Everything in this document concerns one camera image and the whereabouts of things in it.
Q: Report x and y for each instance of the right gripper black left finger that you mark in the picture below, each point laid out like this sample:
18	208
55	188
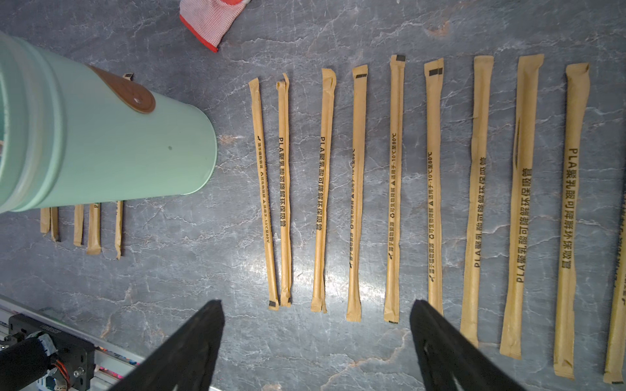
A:
187	360

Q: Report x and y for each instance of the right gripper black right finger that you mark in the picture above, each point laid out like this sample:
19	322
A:
447	360

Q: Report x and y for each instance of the thirteenth brown paper straw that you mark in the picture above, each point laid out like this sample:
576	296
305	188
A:
94	238

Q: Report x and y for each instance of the fifteenth brown paper straw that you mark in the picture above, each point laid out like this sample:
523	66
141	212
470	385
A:
54	214

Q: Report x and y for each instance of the mint green storage cup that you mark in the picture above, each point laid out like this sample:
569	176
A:
74	134

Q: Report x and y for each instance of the red hand-shaped scraper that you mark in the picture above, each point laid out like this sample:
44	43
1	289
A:
209	20

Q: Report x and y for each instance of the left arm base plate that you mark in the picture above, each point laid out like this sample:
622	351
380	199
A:
34	352

